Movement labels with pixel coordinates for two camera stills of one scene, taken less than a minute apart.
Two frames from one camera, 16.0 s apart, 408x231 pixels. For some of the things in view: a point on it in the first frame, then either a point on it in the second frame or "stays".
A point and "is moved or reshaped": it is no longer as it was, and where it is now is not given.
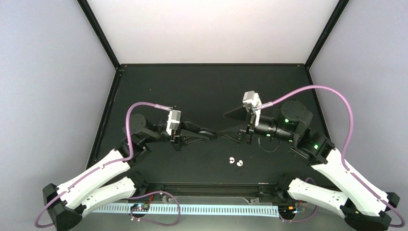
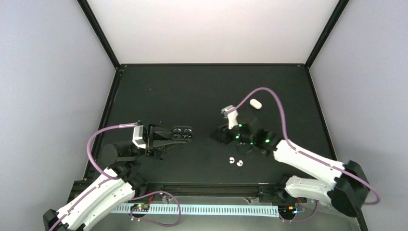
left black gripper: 183,134 to 160,145
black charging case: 210,134 is moved or reshaped
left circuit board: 142,207 stays
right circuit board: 286,211 stays
